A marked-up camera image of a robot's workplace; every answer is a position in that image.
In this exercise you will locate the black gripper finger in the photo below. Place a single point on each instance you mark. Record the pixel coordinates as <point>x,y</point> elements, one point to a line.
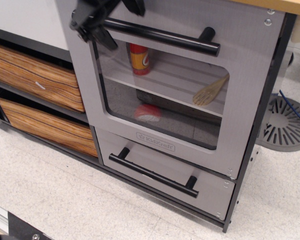
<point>135,6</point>
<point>100,35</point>

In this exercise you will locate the white oven shelf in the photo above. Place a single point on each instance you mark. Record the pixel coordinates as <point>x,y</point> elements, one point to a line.
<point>172,77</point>

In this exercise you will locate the red white toy cheese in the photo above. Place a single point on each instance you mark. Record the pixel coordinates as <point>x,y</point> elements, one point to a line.
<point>147,113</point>

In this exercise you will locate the wood grain bin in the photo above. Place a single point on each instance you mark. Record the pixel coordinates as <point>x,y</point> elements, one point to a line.
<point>39,120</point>
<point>45,80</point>

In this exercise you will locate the grey toy oven door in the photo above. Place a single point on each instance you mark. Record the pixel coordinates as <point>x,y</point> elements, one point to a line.
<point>248,36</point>

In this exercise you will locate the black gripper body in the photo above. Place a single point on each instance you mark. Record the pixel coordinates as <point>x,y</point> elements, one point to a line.
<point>90,13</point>

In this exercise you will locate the black oven door handle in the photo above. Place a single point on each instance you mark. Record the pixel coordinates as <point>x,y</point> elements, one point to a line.
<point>203,44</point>

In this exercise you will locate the grey lower oven drawer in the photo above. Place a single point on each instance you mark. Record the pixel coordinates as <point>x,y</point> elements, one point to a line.
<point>215,193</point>

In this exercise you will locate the upper wood grain bin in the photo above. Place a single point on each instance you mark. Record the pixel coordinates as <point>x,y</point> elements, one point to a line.
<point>45,80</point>

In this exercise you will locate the lower wood grain bin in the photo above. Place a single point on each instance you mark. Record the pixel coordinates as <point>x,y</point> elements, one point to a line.
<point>39,120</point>

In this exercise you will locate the grey round slotted base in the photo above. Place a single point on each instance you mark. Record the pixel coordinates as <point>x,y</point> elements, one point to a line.
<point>280,129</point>

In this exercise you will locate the wooden slotted spatula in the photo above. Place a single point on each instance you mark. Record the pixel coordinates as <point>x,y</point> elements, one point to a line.
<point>207,94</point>

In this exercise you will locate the black bracket with screw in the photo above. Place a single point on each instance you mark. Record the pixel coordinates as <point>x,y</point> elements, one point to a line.
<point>22,230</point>

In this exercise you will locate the wooden countertop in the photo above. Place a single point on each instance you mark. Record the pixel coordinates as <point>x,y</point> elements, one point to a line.
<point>288,6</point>

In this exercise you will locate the red yellow toy bottle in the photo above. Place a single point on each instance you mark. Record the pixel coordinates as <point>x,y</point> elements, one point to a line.
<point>139,56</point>

